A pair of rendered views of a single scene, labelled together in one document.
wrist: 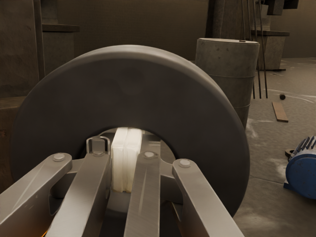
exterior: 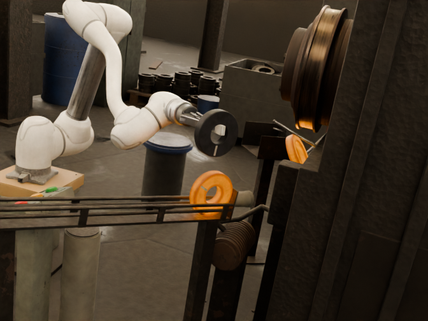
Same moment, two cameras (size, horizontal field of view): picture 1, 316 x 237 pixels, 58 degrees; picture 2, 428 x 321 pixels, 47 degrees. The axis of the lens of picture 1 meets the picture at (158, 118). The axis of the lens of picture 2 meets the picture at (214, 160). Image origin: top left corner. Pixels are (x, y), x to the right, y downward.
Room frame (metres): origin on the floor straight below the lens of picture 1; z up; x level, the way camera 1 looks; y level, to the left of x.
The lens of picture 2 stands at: (1.40, -0.89, 1.33)
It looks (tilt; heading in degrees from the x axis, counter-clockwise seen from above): 19 degrees down; 143
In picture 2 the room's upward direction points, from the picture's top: 9 degrees clockwise
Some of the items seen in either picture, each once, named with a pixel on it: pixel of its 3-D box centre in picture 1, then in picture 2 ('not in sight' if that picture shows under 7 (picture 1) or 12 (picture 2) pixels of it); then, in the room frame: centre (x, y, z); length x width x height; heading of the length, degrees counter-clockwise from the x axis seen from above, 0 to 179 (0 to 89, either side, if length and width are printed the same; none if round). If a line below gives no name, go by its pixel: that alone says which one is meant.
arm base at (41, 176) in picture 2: not in sight; (31, 171); (-0.75, -0.31, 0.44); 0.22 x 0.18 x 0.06; 141
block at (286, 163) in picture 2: not in sight; (288, 195); (0.23, 0.34, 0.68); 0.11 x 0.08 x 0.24; 35
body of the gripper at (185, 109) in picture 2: not in sight; (191, 116); (0.02, 0.02, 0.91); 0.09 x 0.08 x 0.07; 1
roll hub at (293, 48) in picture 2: not in sight; (295, 65); (0.01, 0.46, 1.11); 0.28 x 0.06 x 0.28; 125
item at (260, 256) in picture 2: not in sight; (258, 193); (-0.40, 0.78, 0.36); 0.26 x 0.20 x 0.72; 160
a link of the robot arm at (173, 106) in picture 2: not in sight; (180, 112); (-0.06, 0.01, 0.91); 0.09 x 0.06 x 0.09; 91
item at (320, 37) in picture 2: not in sight; (320, 70); (0.09, 0.52, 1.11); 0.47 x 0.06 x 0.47; 125
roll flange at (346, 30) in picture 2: not in sight; (342, 74); (0.16, 0.57, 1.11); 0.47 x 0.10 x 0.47; 125
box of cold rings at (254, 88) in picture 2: not in sight; (279, 106); (-2.06, 2.37, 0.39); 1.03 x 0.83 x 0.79; 39
